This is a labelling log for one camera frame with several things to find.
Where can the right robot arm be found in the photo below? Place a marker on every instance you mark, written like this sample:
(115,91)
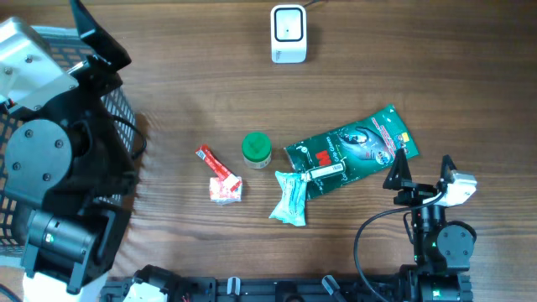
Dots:
(442,248)

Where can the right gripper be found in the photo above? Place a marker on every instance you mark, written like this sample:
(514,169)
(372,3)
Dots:
(414,192)

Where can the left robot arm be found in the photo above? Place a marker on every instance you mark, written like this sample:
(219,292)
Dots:
(66,160)

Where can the small green white box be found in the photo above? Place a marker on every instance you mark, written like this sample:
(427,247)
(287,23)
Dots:
(322,172)

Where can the long red sachet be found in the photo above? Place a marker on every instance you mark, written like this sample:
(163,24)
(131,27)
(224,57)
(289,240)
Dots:
(225,175)

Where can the chicken seasoning jar green lid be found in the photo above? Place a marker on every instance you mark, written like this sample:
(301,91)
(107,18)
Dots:
(256,150)

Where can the grey plastic mesh basket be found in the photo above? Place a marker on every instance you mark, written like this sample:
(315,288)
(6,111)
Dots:
(68,50)

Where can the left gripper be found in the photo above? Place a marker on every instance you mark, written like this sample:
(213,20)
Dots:
(112,51)

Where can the mint tissue pack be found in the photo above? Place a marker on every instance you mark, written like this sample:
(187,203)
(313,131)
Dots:
(291,207)

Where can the green 3M gloves packet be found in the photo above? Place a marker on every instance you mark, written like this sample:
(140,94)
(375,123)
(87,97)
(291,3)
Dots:
(365,147)

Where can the red tissue box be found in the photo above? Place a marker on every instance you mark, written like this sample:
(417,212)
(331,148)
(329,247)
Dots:
(221,195)

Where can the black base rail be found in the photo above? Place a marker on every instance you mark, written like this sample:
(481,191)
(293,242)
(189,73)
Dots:
(157,284)

